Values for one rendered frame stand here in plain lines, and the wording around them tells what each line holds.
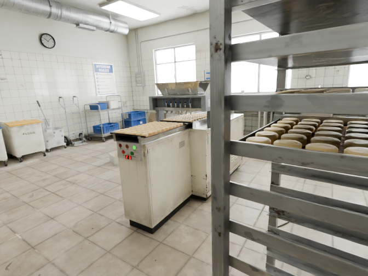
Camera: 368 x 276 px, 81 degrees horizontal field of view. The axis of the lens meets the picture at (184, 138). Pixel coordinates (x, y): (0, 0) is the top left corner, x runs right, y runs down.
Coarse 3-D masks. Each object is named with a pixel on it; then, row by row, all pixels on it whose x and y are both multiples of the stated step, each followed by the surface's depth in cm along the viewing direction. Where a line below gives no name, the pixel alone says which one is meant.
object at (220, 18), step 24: (216, 0) 36; (216, 24) 37; (216, 48) 38; (216, 72) 39; (216, 96) 40; (216, 120) 41; (216, 144) 42; (216, 168) 43; (216, 192) 44; (216, 216) 46; (216, 240) 47; (216, 264) 48
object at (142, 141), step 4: (188, 124) 226; (176, 128) 207; (180, 128) 213; (184, 128) 219; (188, 128) 226; (164, 132) 191; (168, 132) 196; (172, 132) 202; (176, 132) 207; (140, 136) 166; (152, 136) 177; (156, 136) 182; (160, 136) 187; (164, 136) 192; (140, 140) 167; (144, 140) 169; (148, 140) 174; (152, 140) 178; (140, 144) 168
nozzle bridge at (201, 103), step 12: (156, 96) 240; (168, 96) 231; (180, 96) 224; (192, 96) 216; (204, 96) 209; (156, 108) 248; (168, 108) 239; (180, 108) 231; (192, 108) 223; (204, 108) 212; (156, 120) 261
